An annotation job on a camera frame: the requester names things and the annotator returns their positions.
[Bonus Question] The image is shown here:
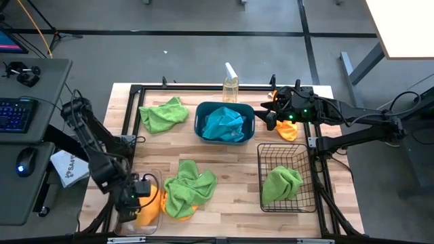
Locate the black backlit keyboard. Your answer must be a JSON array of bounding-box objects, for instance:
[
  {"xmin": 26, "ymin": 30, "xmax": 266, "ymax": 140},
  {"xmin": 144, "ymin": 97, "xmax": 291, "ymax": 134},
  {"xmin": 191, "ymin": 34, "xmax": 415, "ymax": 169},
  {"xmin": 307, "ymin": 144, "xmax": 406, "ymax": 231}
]
[{"xmin": 0, "ymin": 97, "xmax": 39, "ymax": 134}]

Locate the black aluminium table frame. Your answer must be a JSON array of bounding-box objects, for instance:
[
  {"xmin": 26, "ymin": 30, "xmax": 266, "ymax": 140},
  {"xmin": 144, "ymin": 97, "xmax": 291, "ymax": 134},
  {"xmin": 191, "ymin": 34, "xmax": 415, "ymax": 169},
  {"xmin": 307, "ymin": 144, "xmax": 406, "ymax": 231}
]
[{"xmin": 76, "ymin": 83, "xmax": 366, "ymax": 244}]

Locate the black camera clamp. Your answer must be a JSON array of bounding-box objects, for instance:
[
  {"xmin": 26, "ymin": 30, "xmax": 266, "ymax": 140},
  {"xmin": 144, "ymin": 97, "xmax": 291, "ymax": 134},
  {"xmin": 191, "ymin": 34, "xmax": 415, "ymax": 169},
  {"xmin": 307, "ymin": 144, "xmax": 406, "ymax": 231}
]
[{"xmin": 3, "ymin": 61, "xmax": 41, "ymax": 88}]

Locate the computer monitor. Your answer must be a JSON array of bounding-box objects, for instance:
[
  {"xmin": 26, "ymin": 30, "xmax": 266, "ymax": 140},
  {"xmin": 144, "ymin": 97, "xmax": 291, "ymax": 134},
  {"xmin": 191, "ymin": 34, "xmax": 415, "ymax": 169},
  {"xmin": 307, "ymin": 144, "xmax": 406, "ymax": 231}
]
[{"xmin": 0, "ymin": 28, "xmax": 30, "ymax": 55}]

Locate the teal plastic basket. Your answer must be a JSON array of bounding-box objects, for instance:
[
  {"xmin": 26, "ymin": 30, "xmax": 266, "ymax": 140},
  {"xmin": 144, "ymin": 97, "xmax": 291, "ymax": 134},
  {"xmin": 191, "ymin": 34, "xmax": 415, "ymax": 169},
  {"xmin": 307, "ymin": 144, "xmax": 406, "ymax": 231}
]
[{"xmin": 193, "ymin": 100, "xmax": 256, "ymax": 146}]

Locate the dark grey desk top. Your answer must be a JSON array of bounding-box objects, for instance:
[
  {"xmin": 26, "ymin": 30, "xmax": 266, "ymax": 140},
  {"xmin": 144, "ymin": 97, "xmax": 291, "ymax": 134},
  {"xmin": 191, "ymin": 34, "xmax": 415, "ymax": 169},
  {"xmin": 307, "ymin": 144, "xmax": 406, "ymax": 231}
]
[
  {"xmin": 0, "ymin": 57, "xmax": 73, "ymax": 145},
  {"xmin": 0, "ymin": 141, "xmax": 57, "ymax": 226}
]

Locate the black tripod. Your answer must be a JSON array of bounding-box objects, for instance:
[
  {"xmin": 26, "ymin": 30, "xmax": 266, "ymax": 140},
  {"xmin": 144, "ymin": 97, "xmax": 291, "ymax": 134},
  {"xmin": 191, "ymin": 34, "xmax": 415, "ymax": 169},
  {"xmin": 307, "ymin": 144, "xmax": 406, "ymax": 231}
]
[{"xmin": 25, "ymin": 0, "xmax": 84, "ymax": 52}]

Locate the clear plastic bin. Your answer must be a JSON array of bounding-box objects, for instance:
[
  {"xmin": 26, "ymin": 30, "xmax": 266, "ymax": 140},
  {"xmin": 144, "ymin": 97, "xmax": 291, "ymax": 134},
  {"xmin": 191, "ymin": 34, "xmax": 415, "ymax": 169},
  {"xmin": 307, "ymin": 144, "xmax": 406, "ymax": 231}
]
[{"xmin": 113, "ymin": 168, "xmax": 163, "ymax": 237}]

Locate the white table top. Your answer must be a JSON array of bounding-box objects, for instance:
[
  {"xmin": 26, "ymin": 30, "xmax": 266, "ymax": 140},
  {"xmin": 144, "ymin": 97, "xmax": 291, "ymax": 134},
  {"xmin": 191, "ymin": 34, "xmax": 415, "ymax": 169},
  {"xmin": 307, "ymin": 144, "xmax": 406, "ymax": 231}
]
[{"xmin": 364, "ymin": 0, "xmax": 434, "ymax": 61}]

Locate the green microfiber towel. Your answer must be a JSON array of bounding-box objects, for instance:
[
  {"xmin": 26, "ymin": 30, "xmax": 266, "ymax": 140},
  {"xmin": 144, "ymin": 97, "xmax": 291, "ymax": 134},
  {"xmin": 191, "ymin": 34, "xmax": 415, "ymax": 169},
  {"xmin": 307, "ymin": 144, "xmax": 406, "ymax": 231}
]
[
  {"xmin": 261, "ymin": 165, "xmax": 304, "ymax": 206},
  {"xmin": 163, "ymin": 159, "xmax": 218, "ymax": 220},
  {"xmin": 138, "ymin": 96, "xmax": 190, "ymax": 135}
]

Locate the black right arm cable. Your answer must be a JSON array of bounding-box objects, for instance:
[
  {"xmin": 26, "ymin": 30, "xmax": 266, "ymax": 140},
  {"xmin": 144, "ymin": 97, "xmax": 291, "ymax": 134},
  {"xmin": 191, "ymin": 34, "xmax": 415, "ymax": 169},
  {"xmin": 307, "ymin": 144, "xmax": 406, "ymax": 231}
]
[{"xmin": 352, "ymin": 90, "xmax": 422, "ymax": 127}]

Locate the clear spray bottle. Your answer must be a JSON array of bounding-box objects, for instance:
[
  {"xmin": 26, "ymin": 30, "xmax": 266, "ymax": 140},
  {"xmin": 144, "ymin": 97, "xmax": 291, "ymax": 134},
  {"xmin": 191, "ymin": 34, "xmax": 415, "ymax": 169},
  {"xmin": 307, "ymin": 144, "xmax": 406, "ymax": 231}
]
[{"xmin": 222, "ymin": 62, "xmax": 240, "ymax": 104}]

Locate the white printed paper bag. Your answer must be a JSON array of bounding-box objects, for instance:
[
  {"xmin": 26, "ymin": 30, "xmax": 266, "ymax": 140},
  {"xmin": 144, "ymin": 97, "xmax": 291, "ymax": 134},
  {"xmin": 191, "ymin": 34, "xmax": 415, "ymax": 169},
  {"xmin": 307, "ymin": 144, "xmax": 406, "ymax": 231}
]
[{"xmin": 50, "ymin": 150, "xmax": 92, "ymax": 189}]

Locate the silver metal bracket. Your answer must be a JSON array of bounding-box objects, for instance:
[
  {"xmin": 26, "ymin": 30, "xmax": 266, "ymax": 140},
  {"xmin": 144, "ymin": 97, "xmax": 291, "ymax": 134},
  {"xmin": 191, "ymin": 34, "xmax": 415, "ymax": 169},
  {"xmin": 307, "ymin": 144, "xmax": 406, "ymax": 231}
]
[
  {"xmin": 296, "ymin": 238, "xmax": 336, "ymax": 244},
  {"xmin": 106, "ymin": 236, "xmax": 146, "ymax": 244}
]

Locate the black computer mouse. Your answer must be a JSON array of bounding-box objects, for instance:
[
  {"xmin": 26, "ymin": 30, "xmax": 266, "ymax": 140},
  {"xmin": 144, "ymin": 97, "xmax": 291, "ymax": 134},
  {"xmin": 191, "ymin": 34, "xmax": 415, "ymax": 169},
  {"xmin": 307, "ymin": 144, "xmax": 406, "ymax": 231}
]
[{"xmin": 16, "ymin": 147, "xmax": 38, "ymax": 178}]

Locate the black equipment stand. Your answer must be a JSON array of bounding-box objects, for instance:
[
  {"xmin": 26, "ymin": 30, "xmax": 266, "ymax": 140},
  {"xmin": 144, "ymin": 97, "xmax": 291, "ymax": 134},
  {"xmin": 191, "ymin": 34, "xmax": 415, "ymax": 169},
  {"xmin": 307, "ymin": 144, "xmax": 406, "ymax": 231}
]
[{"xmin": 396, "ymin": 84, "xmax": 434, "ymax": 189}]

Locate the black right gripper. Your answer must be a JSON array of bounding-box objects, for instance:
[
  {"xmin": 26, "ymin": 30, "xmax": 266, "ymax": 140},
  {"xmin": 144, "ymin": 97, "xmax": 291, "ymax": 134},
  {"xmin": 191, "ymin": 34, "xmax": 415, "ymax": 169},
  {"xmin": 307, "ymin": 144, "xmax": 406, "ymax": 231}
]
[{"xmin": 254, "ymin": 86, "xmax": 321, "ymax": 131}]

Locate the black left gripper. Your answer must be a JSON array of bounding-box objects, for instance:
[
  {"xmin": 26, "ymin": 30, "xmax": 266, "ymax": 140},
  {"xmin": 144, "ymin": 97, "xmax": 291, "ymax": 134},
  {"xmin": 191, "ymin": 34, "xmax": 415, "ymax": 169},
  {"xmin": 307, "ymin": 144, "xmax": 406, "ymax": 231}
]
[{"xmin": 113, "ymin": 176, "xmax": 142, "ymax": 223}]

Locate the grey table leg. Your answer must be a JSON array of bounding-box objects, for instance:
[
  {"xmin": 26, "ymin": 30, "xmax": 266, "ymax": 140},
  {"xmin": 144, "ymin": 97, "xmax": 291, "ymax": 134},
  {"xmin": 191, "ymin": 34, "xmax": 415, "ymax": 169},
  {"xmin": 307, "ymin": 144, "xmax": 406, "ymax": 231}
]
[{"xmin": 340, "ymin": 42, "xmax": 386, "ymax": 117}]

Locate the black wire basket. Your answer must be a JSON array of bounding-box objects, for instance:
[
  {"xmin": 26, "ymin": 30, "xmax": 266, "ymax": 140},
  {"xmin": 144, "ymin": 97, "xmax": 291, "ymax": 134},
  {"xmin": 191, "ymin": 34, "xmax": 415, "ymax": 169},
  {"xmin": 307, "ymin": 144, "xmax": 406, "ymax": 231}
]
[{"xmin": 256, "ymin": 142, "xmax": 318, "ymax": 214}]

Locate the yellow cable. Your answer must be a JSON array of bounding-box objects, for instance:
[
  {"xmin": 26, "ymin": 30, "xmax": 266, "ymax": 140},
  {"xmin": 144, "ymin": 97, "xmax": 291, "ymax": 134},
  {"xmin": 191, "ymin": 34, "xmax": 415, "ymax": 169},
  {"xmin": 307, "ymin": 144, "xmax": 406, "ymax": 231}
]
[{"xmin": 15, "ymin": 0, "xmax": 54, "ymax": 59}]

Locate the orange microfiber towel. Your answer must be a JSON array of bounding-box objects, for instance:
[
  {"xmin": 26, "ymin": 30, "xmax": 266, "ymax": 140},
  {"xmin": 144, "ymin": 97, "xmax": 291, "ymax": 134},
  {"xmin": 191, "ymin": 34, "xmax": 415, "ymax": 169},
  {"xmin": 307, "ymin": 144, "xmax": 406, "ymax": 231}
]
[
  {"xmin": 159, "ymin": 191, "xmax": 199, "ymax": 222},
  {"xmin": 134, "ymin": 182, "xmax": 162, "ymax": 228},
  {"xmin": 273, "ymin": 90, "xmax": 299, "ymax": 142}
]

